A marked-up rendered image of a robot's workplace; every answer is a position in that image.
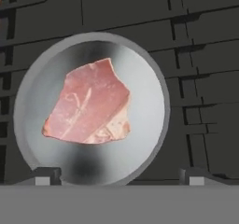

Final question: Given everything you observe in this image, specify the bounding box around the black hob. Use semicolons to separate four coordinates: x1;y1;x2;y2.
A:
0;0;239;187

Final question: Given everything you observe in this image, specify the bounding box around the pink raw steak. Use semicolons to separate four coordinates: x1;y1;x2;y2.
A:
41;57;132;146

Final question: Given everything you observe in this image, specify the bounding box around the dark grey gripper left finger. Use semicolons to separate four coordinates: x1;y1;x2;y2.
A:
14;166;63;187

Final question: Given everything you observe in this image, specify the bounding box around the grey round pan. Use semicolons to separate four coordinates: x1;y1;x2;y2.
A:
12;31;172;187

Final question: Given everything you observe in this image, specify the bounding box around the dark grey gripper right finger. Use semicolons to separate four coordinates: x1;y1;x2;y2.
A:
178;167;239;187

